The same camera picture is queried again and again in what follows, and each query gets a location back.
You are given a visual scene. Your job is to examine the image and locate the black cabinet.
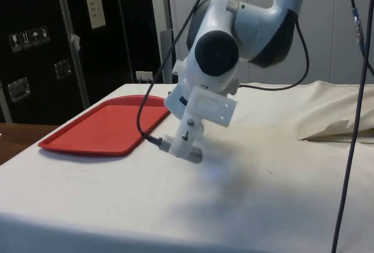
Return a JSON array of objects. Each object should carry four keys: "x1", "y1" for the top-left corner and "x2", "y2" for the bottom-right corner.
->
[{"x1": 0, "y1": 0, "x2": 163, "y2": 124}]

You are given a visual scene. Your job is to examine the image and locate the black cable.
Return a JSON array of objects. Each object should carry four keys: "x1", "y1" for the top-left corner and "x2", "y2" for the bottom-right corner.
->
[
  {"x1": 345, "y1": 0, "x2": 374, "y2": 77},
  {"x1": 331, "y1": 53, "x2": 369, "y2": 253},
  {"x1": 238, "y1": 16, "x2": 311, "y2": 91},
  {"x1": 137, "y1": 0, "x2": 224, "y2": 149}
]

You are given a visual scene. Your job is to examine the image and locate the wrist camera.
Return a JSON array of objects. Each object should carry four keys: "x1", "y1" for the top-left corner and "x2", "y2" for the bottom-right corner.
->
[{"x1": 159, "y1": 134, "x2": 203, "y2": 164}]

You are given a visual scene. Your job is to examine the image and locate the red tray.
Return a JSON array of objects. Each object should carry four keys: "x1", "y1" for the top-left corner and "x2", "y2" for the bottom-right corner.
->
[{"x1": 37, "y1": 95, "x2": 172, "y2": 158}]

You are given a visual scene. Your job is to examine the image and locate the pale lockers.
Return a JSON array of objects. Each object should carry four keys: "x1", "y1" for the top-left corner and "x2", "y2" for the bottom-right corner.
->
[{"x1": 148, "y1": 0, "x2": 374, "y2": 86}]

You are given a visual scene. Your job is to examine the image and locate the white wall socket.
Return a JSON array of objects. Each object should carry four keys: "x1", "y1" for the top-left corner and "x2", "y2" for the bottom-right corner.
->
[{"x1": 135, "y1": 71, "x2": 154, "y2": 83}]

